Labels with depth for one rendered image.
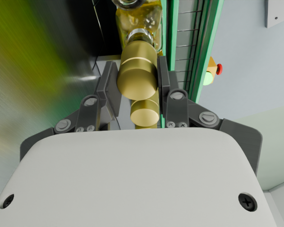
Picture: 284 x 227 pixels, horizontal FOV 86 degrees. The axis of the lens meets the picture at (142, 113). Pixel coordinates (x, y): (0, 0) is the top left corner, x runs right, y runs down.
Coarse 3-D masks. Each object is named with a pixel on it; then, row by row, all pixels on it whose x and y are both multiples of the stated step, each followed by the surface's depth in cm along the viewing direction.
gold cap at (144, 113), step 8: (152, 96) 18; (136, 104) 17; (144, 104) 17; (152, 104) 17; (136, 112) 17; (144, 112) 17; (152, 112) 17; (136, 120) 18; (144, 120) 18; (152, 120) 18
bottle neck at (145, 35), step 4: (140, 28) 16; (132, 32) 16; (136, 32) 16; (140, 32) 16; (144, 32) 16; (148, 32) 17; (128, 36) 17; (132, 36) 16; (136, 36) 15; (140, 36) 15; (144, 36) 15; (148, 36) 16; (128, 40) 16; (132, 40) 15; (136, 40) 15; (140, 40) 15; (144, 40) 15; (148, 40) 15; (152, 40) 17; (152, 44) 18
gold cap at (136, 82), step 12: (132, 48) 13; (144, 48) 13; (132, 60) 12; (144, 60) 12; (156, 60) 15; (120, 72) 12; (132, 72) 11; (144, 72) 11; (156, 72) 12; (120, 84) 12; (132, 84) 12; (144, 84) 12; (156, 84) 12; (132, 96) 13; (144, 96) 13
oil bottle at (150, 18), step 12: (120, 12) 17; (132, 12) 17; (144, 12) 16; (156, 12) 17; (120, 24) 17; (132, 24) 17; (144, 24) 16; (156, 24) 17; (120, 36) 18; (156, 36) 17; (156, 48) 19
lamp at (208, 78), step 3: (207, 72) 51; (210, 72) 51; (207, 75) 50; (210, 75) 50; (207, 78) 50; (210, 78) 50; (204, 81) 51; (207, 81) 51; (210, 81) 51; (204, 84) 52; (207, 84) 52
